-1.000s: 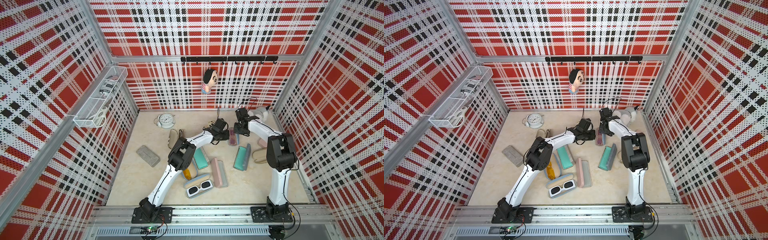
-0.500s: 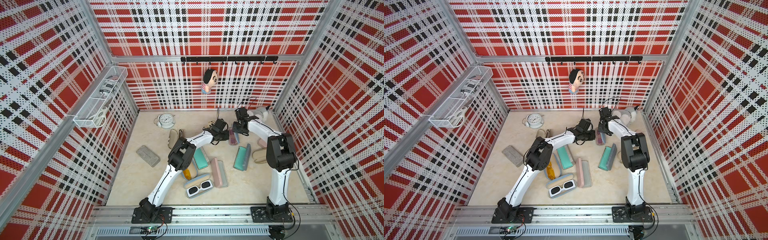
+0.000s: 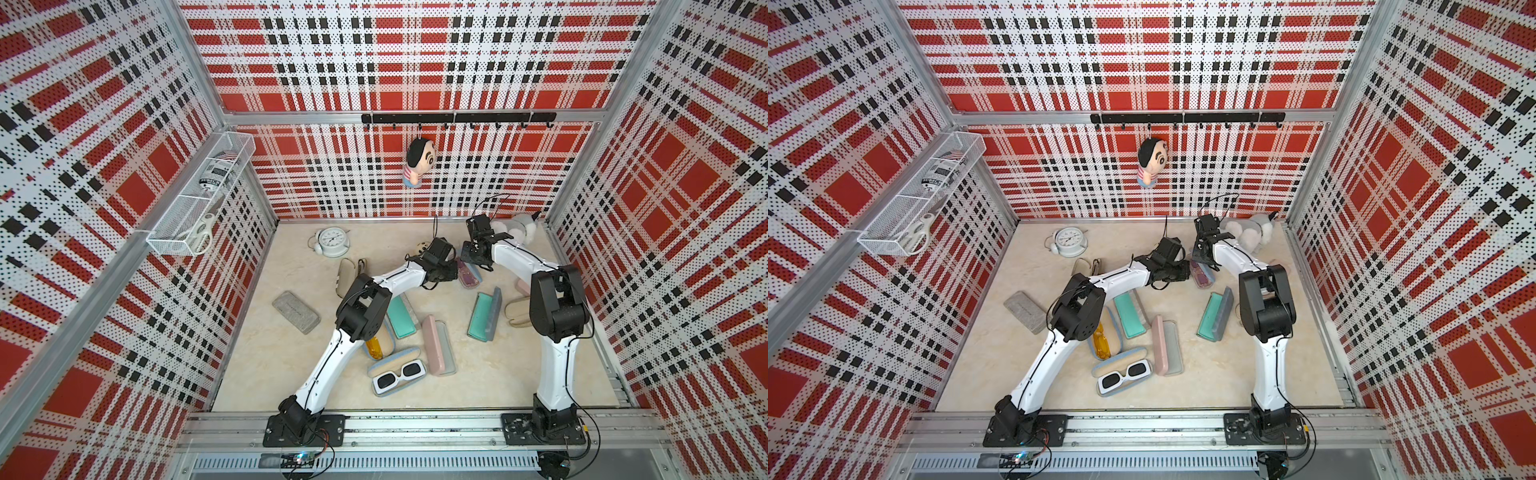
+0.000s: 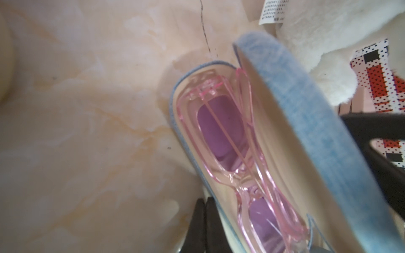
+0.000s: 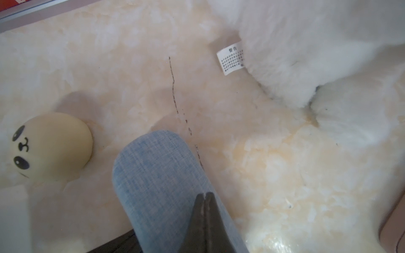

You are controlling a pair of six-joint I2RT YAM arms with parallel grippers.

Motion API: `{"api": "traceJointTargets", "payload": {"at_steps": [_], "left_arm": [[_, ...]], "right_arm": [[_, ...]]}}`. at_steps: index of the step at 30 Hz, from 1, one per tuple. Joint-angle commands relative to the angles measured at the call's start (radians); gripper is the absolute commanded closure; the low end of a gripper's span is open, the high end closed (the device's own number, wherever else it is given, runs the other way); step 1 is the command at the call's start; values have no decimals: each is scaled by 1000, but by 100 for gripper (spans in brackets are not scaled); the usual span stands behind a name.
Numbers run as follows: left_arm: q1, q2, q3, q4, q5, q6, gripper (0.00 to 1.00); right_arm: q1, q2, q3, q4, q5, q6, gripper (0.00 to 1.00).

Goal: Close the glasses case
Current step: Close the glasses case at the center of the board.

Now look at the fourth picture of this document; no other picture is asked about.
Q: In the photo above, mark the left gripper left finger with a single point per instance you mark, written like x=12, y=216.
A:
x=206, y=233

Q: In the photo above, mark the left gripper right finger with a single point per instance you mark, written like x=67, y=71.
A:
x=365, y=127

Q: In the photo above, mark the blue case with pink glasses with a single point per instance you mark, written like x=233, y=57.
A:
x=317, y=159

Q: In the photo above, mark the white plush toy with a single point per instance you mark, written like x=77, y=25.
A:
x=324, y=35

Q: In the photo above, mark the pink sunglasses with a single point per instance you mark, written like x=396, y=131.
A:
x=213, y=110

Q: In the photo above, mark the yellow panda squishy ball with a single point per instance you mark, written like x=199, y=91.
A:
x=7, y=58

